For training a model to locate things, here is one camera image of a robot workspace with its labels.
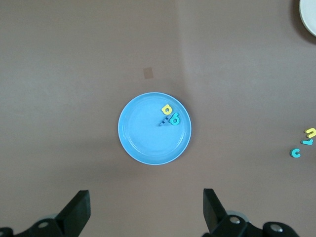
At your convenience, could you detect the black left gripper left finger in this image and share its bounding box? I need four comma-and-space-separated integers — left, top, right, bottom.
0, 190, 91, 237

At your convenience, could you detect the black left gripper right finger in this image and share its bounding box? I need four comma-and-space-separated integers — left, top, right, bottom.
202, 189, 301, 237

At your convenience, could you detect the blue round plate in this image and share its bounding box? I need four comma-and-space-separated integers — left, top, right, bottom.
118, 92, 192, 166

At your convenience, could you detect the white round plate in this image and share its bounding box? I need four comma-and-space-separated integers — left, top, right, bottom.
299, 0, 316, 38

